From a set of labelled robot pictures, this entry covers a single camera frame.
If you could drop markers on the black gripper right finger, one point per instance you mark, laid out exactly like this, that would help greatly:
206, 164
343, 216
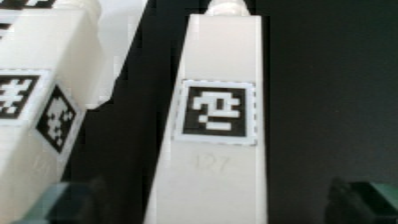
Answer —
362, 203

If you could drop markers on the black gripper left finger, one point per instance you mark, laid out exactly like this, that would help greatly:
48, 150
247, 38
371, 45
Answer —
69, 205

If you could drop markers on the white desk leg with tag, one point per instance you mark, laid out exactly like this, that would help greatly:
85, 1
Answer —
208, 187

